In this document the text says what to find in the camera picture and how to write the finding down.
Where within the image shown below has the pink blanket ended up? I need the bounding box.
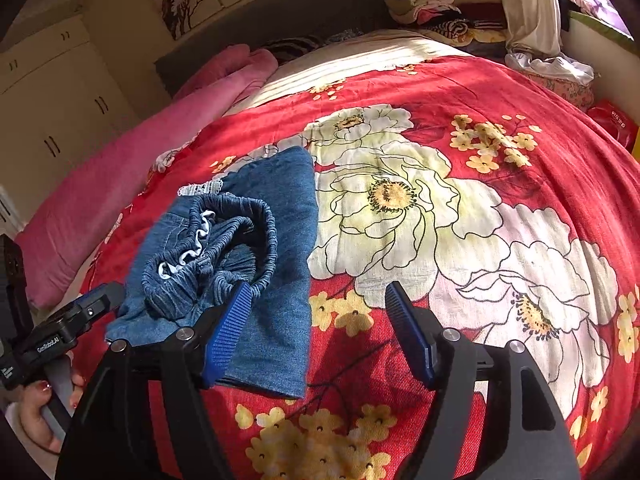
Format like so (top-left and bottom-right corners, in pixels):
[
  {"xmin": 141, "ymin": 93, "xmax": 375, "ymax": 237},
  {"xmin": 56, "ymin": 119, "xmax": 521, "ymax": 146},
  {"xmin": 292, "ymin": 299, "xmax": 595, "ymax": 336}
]
[{"xmin": 15, "ymin": 44, "xmax": 278, "ymax": 311}]

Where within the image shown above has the purple floral cloth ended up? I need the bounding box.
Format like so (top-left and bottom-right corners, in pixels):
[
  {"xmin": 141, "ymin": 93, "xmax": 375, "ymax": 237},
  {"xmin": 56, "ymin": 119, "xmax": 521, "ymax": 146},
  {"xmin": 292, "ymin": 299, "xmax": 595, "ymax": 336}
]
[{"xmin": 557, "ymin": 0, "xmax": 636, "ymax": 41}]

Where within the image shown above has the grey headboard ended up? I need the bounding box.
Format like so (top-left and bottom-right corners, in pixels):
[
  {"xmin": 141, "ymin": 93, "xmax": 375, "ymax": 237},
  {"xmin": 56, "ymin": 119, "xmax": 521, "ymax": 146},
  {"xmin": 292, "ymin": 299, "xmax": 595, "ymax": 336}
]
[{"xmin": 155, "ymin": 0, "xmax": 396, "ymax": 96}]

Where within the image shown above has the red floral blanket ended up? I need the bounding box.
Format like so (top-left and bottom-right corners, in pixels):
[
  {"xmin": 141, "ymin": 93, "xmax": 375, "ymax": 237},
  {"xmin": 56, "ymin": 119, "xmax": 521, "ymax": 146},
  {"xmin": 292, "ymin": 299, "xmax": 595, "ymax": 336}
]
[{"xmin": 80, "ymin": 55, "xmax": 640, "ymax": 480}]

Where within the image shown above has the white hanging cloth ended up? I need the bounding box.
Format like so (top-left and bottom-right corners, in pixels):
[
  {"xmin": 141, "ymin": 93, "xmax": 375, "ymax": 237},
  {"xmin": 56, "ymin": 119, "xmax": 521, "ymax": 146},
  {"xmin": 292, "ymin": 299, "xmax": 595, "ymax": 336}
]
[{"xmin": 497, "ymin": 0, "xmax": 566, "ymax": 56}]

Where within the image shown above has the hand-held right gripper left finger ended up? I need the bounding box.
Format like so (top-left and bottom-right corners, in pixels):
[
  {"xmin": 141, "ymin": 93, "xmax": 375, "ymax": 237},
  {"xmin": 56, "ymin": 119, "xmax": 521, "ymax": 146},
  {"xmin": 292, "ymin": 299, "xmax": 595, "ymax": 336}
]
[{"xmin": 54, "ymin": 280, "xmax": 254, "ymax": 480}]

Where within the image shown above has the red plastic bag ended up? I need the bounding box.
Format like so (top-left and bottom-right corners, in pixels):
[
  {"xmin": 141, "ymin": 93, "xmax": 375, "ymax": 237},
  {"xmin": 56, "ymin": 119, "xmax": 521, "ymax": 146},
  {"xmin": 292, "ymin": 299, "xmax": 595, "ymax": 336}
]
[{"xmin": 587, "ymin": 99, "xmax": 640, "ymax": 148}]

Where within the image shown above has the white wardrobe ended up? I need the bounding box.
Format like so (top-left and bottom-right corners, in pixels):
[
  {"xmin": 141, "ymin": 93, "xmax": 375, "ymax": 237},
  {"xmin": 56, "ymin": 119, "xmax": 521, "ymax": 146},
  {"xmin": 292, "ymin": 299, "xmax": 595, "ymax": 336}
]
[{"xmin": 0, "ymin": 15, "xmax": 141, "ymax": 226}]

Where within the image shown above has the person's left hand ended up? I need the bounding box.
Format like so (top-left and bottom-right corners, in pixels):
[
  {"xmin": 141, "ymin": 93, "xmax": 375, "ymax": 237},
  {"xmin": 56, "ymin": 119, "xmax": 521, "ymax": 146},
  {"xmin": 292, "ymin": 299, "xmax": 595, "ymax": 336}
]
[{"xmin": 17, "ymin": 350, "xmax": 87, "ymax": 456}]

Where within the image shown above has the pink floral fabric bag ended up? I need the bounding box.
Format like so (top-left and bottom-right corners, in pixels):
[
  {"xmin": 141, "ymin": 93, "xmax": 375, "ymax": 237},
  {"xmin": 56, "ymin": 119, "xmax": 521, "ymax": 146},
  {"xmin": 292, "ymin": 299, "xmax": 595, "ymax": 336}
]
[{"xmin": 525, "ymin": 72, "xmax": 597, "ymax": 111}]

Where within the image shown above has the crumpled white garment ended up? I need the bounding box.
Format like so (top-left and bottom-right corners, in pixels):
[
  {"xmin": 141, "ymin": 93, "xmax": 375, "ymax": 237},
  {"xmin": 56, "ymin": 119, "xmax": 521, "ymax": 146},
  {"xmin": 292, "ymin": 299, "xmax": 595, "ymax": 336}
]
[{"xmin": 505, "ymin": 51, "xmax": 596, "ymax": 84}]

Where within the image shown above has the blue denim pants lace hem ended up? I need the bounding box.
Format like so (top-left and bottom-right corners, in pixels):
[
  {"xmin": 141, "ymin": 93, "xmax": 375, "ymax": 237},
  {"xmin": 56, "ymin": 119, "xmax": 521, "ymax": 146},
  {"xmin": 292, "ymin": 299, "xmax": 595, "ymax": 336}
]
[{"xmin": 105, "ymin": 147, "xmax": 321, "ymax": 401}]

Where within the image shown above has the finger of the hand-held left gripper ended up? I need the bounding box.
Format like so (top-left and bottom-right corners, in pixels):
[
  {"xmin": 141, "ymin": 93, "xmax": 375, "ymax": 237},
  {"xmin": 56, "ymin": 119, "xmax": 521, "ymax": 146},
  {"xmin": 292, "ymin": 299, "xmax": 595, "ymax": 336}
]
[{"xmin": 75, "ymin": 282, "xmax": 127, "ymax": 332}]

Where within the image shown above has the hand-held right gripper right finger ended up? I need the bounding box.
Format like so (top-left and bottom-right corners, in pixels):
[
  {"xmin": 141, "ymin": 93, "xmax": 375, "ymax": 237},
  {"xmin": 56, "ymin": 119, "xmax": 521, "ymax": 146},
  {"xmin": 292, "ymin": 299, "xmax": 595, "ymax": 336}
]
[{"xmin": 384, "ymin": 281, "xmax": 583, "ymax": 480}]

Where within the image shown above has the pile of folded clothes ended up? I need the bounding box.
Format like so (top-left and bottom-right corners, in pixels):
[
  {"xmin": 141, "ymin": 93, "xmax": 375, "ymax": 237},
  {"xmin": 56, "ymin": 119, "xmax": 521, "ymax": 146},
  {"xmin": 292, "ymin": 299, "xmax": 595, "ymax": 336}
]
[{"xmin": 385, "ymin": 0, "xmax": 511, "ymax": 43}]

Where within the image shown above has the dark striped pillow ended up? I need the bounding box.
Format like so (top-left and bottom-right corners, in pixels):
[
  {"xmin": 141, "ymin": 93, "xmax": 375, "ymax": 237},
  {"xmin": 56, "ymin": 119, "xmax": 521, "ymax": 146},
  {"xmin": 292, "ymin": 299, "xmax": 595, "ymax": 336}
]
[{"xmin": 260, "ymin": 35, "xmax": 332, "ymax": 64}]

